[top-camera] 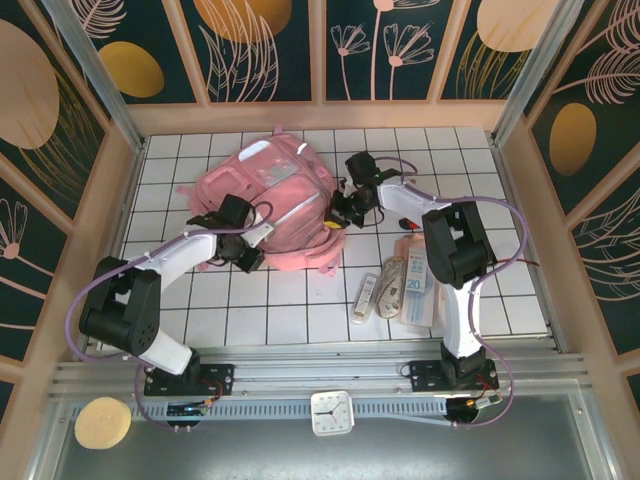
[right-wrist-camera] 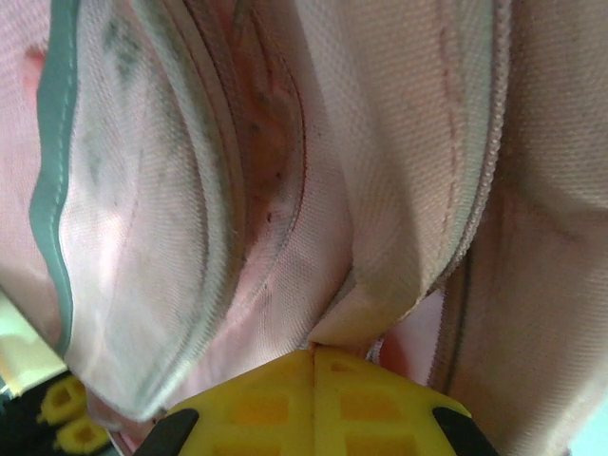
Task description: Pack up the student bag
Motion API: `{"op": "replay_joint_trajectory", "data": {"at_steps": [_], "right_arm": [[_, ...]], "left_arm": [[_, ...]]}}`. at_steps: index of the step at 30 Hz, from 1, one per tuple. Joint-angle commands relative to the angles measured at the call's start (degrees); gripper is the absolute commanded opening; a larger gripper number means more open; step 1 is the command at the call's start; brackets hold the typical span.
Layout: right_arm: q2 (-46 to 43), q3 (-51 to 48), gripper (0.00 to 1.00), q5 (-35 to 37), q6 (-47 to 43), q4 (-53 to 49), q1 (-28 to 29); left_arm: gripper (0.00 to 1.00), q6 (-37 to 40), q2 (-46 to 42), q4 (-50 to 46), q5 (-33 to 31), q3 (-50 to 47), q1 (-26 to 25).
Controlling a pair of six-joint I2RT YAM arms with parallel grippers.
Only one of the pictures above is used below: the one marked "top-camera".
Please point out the controller board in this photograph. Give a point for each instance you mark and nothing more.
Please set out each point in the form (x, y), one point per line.
(470, 407)
(185, 409)

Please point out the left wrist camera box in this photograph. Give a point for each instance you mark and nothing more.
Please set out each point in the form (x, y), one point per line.
(260, 235)

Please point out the right aluminium post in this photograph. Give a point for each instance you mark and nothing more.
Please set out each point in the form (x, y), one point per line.
(534, 75)

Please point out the aluminium rail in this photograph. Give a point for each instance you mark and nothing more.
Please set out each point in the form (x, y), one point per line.
(320, 372)

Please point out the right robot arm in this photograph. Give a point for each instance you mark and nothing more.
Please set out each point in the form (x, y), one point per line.
(455, 240)

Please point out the white square clock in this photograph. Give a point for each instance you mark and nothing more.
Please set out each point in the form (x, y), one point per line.
(332, 412)

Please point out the blue white pen pack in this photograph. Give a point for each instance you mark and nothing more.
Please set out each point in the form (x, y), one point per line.
(416, 285)

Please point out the aluminium post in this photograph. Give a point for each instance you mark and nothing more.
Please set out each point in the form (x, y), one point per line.
(534, 75)
(94, 75)

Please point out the clear bag of banknotes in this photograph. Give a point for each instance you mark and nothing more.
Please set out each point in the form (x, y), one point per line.
(439, 310)

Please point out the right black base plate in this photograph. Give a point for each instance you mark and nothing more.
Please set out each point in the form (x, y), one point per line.
(425, 375)

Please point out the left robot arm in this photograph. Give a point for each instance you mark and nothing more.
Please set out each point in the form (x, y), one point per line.
(130, 300)

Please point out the white tube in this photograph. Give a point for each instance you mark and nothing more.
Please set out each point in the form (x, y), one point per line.
(365, 297)

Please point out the round yellow sponge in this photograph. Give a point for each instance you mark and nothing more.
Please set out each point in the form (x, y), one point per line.
(102, 422)

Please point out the left controller board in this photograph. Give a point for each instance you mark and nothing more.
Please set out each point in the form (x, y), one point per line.
(185, 409)

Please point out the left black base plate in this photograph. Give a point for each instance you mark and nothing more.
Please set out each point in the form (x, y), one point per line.
(220, 377)

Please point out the right controller board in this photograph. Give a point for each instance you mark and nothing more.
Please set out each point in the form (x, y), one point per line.
(470, 407)

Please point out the left aluminium post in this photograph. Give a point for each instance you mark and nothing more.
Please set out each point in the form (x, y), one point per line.
(94, 75)

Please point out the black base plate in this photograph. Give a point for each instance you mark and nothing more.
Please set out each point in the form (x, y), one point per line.
(220, 377)
(425, 375)

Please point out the pink backpack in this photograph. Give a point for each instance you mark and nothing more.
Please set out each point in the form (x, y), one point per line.
(290, 200)

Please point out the map print glasses case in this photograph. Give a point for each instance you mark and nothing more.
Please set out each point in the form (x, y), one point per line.
(391, 290)

